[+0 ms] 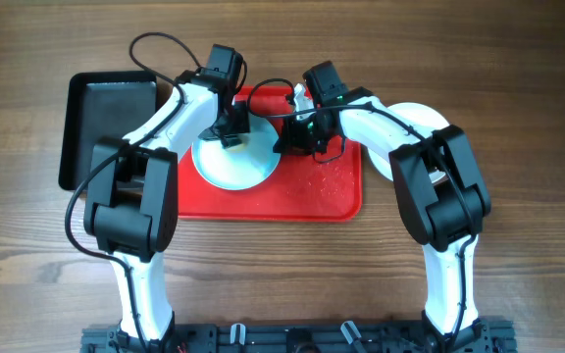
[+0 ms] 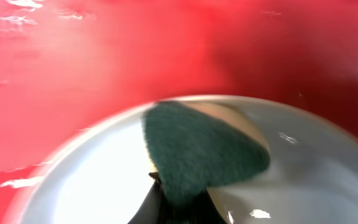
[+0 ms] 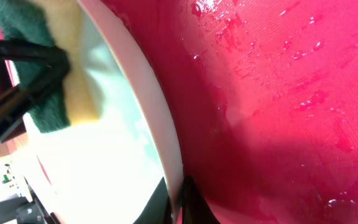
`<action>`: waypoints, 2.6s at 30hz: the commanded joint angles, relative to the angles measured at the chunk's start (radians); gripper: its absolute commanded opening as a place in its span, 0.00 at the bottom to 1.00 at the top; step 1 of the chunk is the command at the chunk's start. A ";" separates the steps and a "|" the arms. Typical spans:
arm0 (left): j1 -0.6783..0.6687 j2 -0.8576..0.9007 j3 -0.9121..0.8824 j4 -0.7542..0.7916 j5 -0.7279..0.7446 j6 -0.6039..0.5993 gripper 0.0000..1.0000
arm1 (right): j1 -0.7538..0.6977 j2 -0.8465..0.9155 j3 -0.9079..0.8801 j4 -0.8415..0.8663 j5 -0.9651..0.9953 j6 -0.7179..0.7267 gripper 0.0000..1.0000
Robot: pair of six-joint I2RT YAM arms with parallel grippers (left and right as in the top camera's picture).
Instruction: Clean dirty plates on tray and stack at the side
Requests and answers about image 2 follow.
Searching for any red plastic tray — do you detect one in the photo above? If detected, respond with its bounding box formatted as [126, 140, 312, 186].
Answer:
[0, 0, 358, 223]

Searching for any light blue plate top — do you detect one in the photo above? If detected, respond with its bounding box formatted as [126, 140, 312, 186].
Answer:
[1, 95, 358, 224]

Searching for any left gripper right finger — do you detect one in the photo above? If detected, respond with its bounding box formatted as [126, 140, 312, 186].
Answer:
[178, 189, 227, 224]

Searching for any yellow green sponge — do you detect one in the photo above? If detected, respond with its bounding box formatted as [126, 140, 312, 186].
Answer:
[142, 101, 270, 207]

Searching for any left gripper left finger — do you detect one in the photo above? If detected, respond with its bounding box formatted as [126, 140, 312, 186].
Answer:
[128, 172, 167, 224]

